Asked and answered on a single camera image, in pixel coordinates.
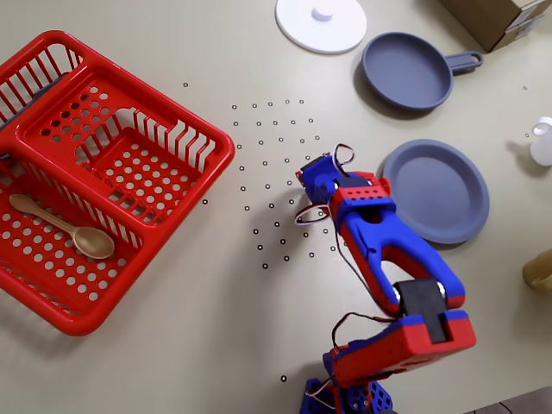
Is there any brown cardboard box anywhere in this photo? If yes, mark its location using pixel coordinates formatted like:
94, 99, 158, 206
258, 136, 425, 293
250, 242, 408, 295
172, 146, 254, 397
437, 0, 547, 53

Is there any grey plastic frying pan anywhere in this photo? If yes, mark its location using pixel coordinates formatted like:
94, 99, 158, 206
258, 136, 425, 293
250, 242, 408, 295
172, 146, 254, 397
361, 32, 485, 113

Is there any dark thin arm cable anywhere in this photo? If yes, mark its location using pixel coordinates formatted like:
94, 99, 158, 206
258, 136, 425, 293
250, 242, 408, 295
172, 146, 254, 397
335, 223, 373, 286

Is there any white plastic jug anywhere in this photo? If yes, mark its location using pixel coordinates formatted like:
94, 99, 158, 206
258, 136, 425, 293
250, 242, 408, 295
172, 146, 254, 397
529, 116, 552, 167

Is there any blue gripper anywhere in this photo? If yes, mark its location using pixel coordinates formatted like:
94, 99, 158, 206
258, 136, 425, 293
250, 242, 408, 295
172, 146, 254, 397
294, 154, 353, 206

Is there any white round lid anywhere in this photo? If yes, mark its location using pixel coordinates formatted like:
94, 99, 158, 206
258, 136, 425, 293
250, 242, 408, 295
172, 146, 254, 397
274, 0, 368, 55

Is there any beige plastic cup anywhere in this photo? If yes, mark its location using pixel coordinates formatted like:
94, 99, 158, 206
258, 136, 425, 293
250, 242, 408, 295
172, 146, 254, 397
522, 248, 552, 292

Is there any grey plastic plate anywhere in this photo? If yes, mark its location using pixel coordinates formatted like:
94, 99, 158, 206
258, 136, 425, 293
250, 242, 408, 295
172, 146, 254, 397
382, 138, 491, 246

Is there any red plastic dish basket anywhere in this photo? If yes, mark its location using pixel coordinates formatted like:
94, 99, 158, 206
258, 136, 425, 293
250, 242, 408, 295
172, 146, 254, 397
0, 29, 237, 337

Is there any wooden spoon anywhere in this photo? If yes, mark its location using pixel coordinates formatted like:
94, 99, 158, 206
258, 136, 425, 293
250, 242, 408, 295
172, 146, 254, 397
9, 193, 116, 260

